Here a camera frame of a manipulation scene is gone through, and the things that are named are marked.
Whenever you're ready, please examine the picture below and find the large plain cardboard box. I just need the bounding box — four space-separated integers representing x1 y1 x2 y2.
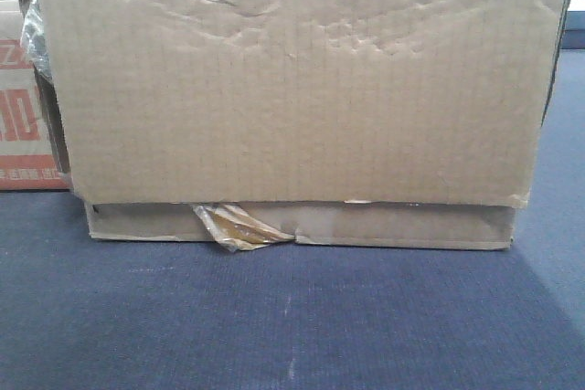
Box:
19 0 569 250

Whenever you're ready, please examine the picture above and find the red printed cardboard box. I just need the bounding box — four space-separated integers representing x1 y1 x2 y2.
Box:
0 0 66 191

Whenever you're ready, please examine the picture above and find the crumpled clear packing tape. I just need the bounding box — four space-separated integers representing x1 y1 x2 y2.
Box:
190 203 295 252

